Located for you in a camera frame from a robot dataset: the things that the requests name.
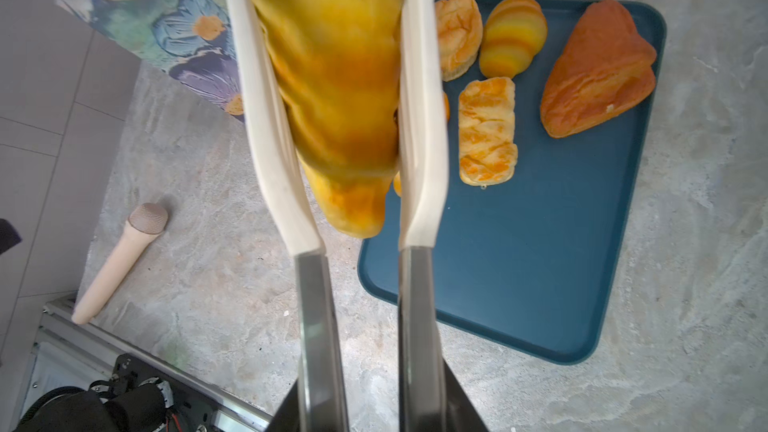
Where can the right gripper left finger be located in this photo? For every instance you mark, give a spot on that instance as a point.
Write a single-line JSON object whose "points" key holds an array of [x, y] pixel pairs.
{"points": [[287, 417]]}

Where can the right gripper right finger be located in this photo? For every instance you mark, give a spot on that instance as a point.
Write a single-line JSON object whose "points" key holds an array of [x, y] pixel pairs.
{"points": [[461, 414]]}

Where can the metal tongs with white tips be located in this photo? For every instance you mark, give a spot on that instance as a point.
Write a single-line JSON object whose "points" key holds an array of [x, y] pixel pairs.
{"points": [[424, 147]]}

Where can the braided bread roll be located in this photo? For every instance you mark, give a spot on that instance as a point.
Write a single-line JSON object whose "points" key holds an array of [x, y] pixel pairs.
{"points": [[486, 127]]}

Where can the reddish brown croissant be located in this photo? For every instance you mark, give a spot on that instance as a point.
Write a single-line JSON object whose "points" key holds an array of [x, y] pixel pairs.
{"points": [[604, 70]]}

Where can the large striped croissant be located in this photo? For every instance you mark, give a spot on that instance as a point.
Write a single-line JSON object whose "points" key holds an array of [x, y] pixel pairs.
{"points": [[337, 64]]}

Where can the floral paper gift bag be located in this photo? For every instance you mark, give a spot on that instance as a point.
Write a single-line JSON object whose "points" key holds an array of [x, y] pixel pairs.
{"points": [[189, 40]]}

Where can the yellow striped croissant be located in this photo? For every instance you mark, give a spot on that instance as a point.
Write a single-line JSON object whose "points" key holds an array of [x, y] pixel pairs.
{"points": [[397, 183]]}

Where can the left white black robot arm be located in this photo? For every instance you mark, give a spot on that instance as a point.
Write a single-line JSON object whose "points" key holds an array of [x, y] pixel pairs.
{"points": [[74, 409]]}

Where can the teal rectangular tray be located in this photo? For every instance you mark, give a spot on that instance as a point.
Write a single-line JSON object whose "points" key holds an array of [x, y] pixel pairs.
{"points": [[529, 263]]}

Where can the small yellow striped bun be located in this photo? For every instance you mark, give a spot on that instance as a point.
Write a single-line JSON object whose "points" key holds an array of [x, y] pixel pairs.
{"points": [[514, 33]]}

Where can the round swirl bun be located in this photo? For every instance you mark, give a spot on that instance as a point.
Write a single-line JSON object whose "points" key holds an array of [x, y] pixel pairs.
{"points": [[460, 33]]}

